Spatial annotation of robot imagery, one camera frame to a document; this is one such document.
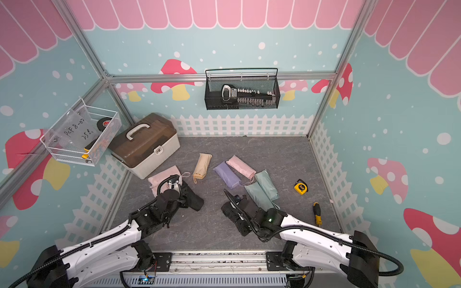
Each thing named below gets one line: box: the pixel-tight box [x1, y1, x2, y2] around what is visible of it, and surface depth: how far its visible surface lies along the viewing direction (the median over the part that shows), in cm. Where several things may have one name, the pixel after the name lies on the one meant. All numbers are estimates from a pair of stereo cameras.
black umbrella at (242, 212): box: [220, 188, 259, 237], surface depth 60 cm
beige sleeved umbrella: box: [192, 153, 213, 185], surface depth 105 cm
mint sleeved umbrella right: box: [254, 169, 280, 201], surface depth 97 cm
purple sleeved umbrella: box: [213, 161, 242, 189], surface depth 101 cm
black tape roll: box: [96, 117, 113, 132], surface depth 82 cm
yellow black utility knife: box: [81, 135, 100, 159], surface depth 66 cm
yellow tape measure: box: [294, 178, 309, 195], surface depth 96 cm
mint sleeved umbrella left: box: [244, 182, 281, 212], surface depth 94 cm
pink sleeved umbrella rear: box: [226, 155, 257, 182], surface depth 104 cm
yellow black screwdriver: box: [312, 201, 323, 227], surface depth 89 cm
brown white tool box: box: [108, 112, 181, 180], surface depth 96 cm
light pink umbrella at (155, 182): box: [147, 176, 172, 198], surface depth 96 cm
